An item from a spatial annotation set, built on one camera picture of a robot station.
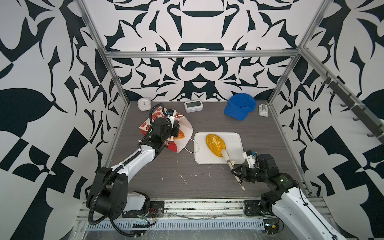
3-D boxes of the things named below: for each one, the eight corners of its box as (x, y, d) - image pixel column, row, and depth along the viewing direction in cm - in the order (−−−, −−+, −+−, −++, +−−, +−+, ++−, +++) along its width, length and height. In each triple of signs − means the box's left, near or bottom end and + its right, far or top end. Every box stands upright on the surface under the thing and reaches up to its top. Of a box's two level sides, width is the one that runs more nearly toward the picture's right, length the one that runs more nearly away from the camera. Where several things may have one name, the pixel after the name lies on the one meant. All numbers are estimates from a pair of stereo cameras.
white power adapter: (259, 115, 115) (260, 113, 113) (259, 105, 121) (260, 103, 120) (267, 117, 114) (268, 115, 112) (267, 106, 120) (268, 104, 119)
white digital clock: (186, 113, 115) (186, 109, 111) (184, 106, 120) (183, 102, 116) (203, 110, 117) (204, 106, 113) (201, 103, 122) (201, 99, 118)
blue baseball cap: (220, 109, 118) (221, 105, 114) (238, 94, 129) (240, 89, 125) (240, 123, 110) (242, 118, 106) (258, 105, 121) (260, 101, 117)
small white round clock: (140, 111, 118) (136, 103, 111) (141, 106, 122) (138, 97, 114) (150, 111, 118) (147, 103, 111) (151, 106, 122) (148, 97, 114)
